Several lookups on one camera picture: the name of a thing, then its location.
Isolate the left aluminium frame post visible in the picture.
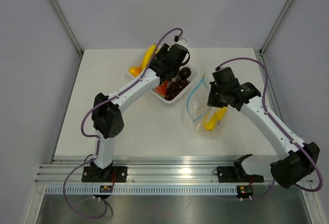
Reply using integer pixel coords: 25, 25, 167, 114
49, 0, 84, 58

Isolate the yellow lemon toy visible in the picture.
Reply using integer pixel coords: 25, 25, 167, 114
203, 117, 218, 131

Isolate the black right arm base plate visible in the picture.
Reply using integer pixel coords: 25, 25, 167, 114
212, 166, 264, 183

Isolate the dark purple passionfruit toy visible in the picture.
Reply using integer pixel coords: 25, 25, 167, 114
179, 67, 192, 80

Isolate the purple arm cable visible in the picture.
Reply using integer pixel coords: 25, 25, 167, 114
205, 57, 324, 201
63, 27, 184, 219

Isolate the clear zip bag teal zipper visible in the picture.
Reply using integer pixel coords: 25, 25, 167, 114
186, 74, 222, 140

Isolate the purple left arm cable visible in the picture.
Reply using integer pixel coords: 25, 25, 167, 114
63, 27, 184, 219

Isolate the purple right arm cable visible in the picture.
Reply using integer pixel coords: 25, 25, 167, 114
205, 57, 324, 201

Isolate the yellow banana toy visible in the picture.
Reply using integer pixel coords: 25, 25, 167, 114
140, 44, 156, 70

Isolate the white slotted cable duct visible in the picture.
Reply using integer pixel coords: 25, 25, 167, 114
45, 184, 237, 196

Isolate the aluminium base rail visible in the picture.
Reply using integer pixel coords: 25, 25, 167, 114
34, 156, 313, 186

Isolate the watermelon slice toy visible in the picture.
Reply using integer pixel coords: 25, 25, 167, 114
154, 81, 169, 98

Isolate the yellow orange mango toy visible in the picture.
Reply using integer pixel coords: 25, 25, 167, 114
129, 67, 142, 77

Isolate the aluminium frame post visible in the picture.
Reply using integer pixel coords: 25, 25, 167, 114
259, 0, 295, 57
49, 0, 84, 58

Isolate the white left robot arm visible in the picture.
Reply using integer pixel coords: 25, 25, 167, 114
90, 39, 189, 182

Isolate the white perforated plastic basket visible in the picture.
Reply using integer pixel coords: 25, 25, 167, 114
125, 44, 198, 105

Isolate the dark grape bunch toy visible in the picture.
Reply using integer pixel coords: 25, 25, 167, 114
164, 79, 190, 101

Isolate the right aluminium frame post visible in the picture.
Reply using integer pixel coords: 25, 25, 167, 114
259, 0, 295, 57

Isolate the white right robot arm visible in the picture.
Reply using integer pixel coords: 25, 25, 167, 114
207, 67, 323, 189

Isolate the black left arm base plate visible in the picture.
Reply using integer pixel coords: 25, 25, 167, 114
81, 166, 128, 183

